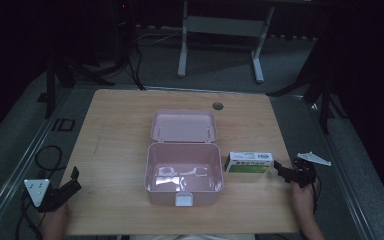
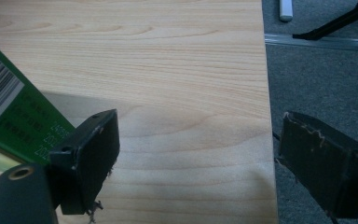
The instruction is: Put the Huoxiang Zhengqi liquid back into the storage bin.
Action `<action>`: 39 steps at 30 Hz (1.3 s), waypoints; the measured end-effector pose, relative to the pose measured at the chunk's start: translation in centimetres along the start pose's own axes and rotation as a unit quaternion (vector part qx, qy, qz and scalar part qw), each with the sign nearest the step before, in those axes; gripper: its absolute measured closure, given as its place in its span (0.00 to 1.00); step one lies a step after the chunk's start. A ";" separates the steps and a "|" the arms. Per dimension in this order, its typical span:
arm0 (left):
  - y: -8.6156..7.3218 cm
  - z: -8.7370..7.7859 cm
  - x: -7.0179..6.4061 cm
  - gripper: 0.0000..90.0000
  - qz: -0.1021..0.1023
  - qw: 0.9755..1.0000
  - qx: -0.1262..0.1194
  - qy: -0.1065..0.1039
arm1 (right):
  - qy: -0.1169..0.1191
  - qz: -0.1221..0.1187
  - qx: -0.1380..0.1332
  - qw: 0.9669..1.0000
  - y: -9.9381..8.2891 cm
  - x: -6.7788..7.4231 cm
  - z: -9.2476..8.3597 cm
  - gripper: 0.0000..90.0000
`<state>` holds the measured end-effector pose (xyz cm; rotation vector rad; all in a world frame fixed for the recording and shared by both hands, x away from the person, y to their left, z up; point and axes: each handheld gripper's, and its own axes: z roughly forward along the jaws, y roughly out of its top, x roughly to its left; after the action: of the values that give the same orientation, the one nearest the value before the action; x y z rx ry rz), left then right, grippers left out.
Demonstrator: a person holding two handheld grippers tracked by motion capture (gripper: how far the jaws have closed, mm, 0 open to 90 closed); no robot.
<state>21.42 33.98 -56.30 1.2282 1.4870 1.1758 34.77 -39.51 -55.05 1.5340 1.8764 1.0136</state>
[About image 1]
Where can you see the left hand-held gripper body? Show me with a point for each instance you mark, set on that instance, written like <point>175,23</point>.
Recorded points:
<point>37,191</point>

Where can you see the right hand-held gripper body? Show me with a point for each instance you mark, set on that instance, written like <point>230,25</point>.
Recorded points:
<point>305,173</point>

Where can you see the white and green medicine box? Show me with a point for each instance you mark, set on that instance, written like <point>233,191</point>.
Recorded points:
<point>248,163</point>

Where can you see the person's right hand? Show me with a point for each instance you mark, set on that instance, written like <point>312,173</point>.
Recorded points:
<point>302,200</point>

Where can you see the person's left hand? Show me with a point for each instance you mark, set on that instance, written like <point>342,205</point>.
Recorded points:
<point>55,221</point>

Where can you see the black metal stand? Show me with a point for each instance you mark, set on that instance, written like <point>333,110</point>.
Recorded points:
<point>320,86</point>
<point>63,78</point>

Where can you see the pink plastic box with lid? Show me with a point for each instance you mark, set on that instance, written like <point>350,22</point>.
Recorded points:
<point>184,160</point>

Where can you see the white metal desk frame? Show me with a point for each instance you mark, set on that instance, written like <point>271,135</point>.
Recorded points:
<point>220,30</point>

